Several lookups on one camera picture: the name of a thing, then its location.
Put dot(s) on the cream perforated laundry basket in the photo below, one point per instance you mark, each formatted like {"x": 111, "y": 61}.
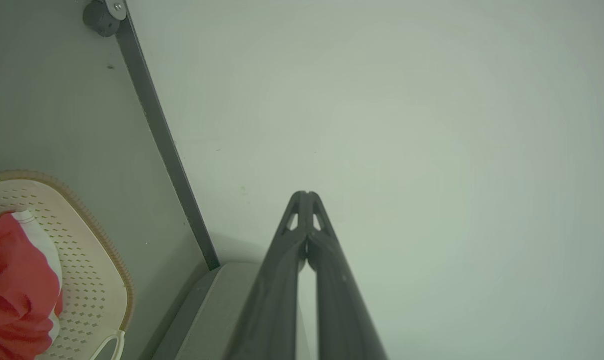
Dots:
{"x": 86, "y": 280}

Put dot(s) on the grey partition foot bracket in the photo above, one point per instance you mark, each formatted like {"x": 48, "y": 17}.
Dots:
{"x": 115, "y": 7}

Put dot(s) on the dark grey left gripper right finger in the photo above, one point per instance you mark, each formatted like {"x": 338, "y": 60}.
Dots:
{"x": 342, "y": 310}

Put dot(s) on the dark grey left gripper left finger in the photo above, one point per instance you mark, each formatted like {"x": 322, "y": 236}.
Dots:
{"x": 271, "y": 300}

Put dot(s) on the red and white cloth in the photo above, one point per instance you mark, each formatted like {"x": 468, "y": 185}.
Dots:
{"x": 11, "y": 280}

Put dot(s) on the black caster wheel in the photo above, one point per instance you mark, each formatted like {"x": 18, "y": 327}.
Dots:
{"x": 99, "y": 21}

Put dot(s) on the dark grey baseboard strip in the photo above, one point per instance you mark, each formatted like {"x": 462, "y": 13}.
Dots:
{"x": 166, "y": 145}

